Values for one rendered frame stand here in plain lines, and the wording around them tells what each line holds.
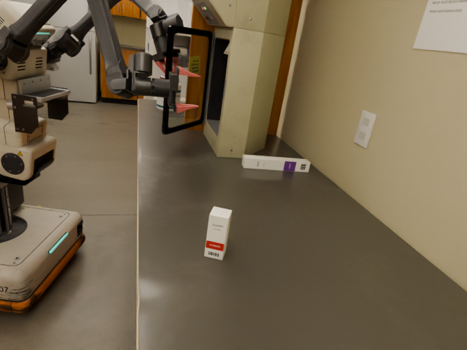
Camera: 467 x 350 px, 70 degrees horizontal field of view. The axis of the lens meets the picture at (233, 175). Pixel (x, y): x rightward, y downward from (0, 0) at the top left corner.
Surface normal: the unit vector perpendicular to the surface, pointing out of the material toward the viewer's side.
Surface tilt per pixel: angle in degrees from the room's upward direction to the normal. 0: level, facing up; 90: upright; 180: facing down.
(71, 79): 90
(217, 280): 0
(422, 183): 90
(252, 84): 90
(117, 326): 0
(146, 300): 6
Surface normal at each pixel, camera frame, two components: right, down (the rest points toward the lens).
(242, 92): 0.25, 0.40
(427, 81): -0.96, -0.03
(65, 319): 0.14, -0.91
